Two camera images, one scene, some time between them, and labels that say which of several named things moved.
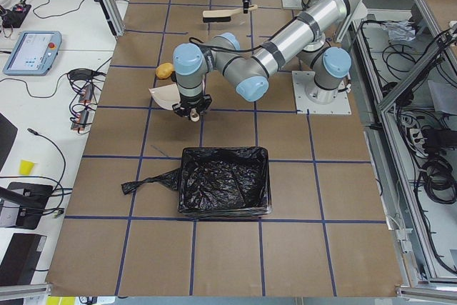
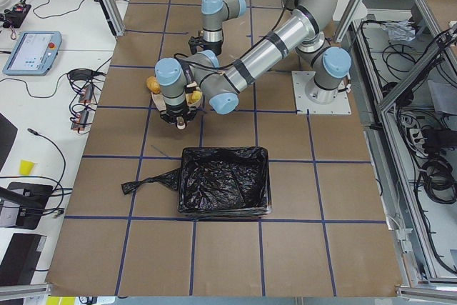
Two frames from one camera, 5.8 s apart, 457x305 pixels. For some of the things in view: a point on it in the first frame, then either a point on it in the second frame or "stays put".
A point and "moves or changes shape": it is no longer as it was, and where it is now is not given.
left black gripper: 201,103 → 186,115
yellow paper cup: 26,167 stays put
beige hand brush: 223,15 moves or changes shape
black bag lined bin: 219,181 stays put
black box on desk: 31,200 stays put
